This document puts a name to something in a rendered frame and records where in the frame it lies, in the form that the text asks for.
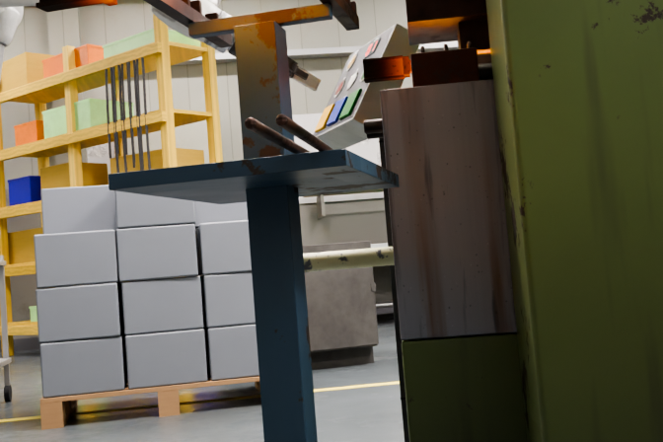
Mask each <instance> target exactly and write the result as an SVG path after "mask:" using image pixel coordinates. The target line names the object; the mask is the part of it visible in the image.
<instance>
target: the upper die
mask: <svg viewBox="0 0 663 442"><path fill-rule="evenodd" d="M405 8H406V20H407V31H408V43H409V45H417V44H427V43H435V42H445V41H455V40H458V35H457V30H458V23H460V22H468V21H478V20H487V12H486V2H485V0H405Z"/></svg>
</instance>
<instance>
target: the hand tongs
mask: <svg viewBox="0 0 663 442"><path fill-rule="evenodd" d="M275 121H276V123H277V125H278V126H280V127H282V128H283V129H285V130H287V131H288V132H290V133H291V134H293V135H294V136H296V137H298V138H299V139H301V140H302V141H304V142H306V143H307V144H309V145H310V146H312V147H313V148H315V149H317V150H318V151H328V150H333V149H332V148H331V147H330V146H329V145H327V144H326V143H324V142H323V141H322V140H320V139H319V138H317V137H316V136H315V135H313V134H312V133H310V132H309V131H308V130H306V129H305V128H303V127H302V126H300V125H299V124H298V123H296V122H295V121H293V120H292V119H291V118H289V117H288V116H286V115H285V114H279V115H278V116H277V118H276V119H275ZM245 127H246V128H247V129H249V130H251V131H253V132H254V133H256V134H258V135H260V136H262V137H264V138H266V139H268V140H269V141H271V142H273V143H275V144H277V145H279V146H281V147H283V148H285V149H286V150H288V151H290V152H292V153H294V154H300V153H309V152H310V151H308V150H307V149H305V148H303V147H302V146H300V145H298V144H297V143H295V142H293V141H292V140H290V139H288V138H286V137H285V136H283V135H281V134H280V133H278V132H276V131H275V130H273V129H271V128H270V127H268V126H266V125H264V124H263V123H261V122H259V121H258V120H256V119H254V118H253V117H249V118H247V119H246V121H245Z"/></svg>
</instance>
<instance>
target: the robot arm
mask: <svg viewBox="0 0 663 442"><path fill-rule="evenodd" d="M190 1H195V0H190ZM200 1H201V7H202V15H203V16H205V14H210V13H218V14H219V19H220V18H227V17H232V16H231V15H229V14H227V13H226V12H224V11H222V10H220V9H219V8H217V6H218V5H219V4H220V2H221V0H200ZM38 2H39V0H0V80H1V72H2V64H3V56H4V48H5V47H6V46H8V45H9V44H10V42H11V41H12V39H13V36H14V33H15V31H16V28H17V26H18V25H19V24H20V22H21V21H22V18H23V14H24V6H35V5H36V3H38ZM151 11H152V12H153V14H154V15H155V16H156V17H157V18H158V19H159V20H161V21H162V22H163V23H164V24H166V25H167V26H168V27H170V28H171V29H173V30H175V31H176V32H178V33H180V34H182V35H184V36H186V37H189V38H191V39H196V40H199V41H202V42H204V43H206V44H207V45H209V46H211V47H213V48H215V49H216V50H218V51H220V52H222V53H224V52H225V51H226V50H227V49H228V52H229V53H230V54H232V55H233V56H235V57H236V47H235V34H231V35H232V44H233V46H229V47H222V48H221V47H219V46H217V45H216V44H214V43H212V42H211V41H209V40H208V39H206V38H204V37H201V38H192V37H190V36H189V35H188V28H187V27H186V26H184V25H183V24H181V23H179V22H178V21H176V20H174V19H173V18H171V17H170V16H168V15H166V14H165V13H163V12H161V11H160V10H158V9H157V8H155V7H153V6H152V5H151ZM297 65H298V63H297V62H296V61H294V60H293V59H291V58H290V57H288V66H289V78H292V79H294V80H295V81H297V82H299V83H301V84H302V85H304V86H306V87H308V88H310V89H311V90H313V91H317V89H318V87H319V85H320V83H321V81H322V80H321V79H319V78H317V77H315V76H314V75H312V74H310V73H308V72H307V71H305V70H303V69H301V68H299V67H298V66H297Z"/></svg>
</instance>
